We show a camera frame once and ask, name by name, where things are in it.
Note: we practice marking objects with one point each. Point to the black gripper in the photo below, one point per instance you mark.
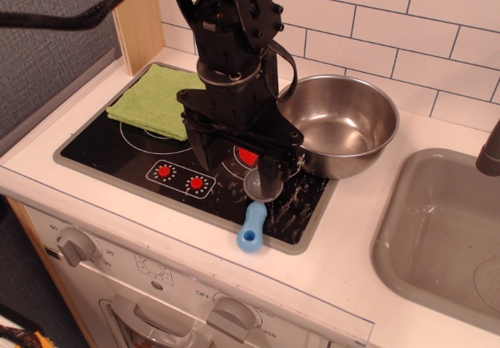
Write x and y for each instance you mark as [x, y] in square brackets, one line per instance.
[246, 115]

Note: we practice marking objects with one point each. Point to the green towel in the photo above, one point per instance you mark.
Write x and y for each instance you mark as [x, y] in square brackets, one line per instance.
[151, 102]

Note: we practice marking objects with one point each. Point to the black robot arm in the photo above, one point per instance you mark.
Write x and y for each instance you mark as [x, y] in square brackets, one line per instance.
[237, 63]

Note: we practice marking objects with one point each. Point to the toy salmon sushi piece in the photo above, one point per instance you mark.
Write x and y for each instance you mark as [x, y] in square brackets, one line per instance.
[247, 157]

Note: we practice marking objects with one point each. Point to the stainless steel bowl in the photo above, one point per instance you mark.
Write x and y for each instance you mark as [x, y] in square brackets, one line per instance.
[346, 124]

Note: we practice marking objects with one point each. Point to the black toy stovetop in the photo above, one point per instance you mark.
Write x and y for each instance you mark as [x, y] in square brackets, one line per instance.
[167, 172]

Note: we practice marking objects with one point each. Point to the grey right oven knob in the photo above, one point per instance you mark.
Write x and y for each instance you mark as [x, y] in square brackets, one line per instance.
[232, 318]

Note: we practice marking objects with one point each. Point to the grey oven knob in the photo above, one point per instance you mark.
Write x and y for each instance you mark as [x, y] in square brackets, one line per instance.
[232, 318]
[75, 246]

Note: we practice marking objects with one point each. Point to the white toy oven front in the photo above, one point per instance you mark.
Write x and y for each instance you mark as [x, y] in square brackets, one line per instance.
[125, 299]

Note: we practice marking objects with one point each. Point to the grey left oven knob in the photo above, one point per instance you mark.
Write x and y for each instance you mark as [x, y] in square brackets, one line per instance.
[75, 246]

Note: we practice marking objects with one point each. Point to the grey toy sink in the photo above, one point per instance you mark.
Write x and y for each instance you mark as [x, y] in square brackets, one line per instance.
[438, 239]

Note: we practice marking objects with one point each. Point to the grey faucet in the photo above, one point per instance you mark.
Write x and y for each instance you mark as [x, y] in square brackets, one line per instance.
[488, 161]

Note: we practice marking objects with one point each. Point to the orange yellow cloth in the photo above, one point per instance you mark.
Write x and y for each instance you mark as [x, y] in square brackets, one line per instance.
[24, 338]

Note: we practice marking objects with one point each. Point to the grey scoop with blue handle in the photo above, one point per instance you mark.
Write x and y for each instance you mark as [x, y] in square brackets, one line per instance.
[250, 236]

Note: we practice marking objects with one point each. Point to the wooden side post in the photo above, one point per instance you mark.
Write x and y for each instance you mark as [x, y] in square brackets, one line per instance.
[140, 32]

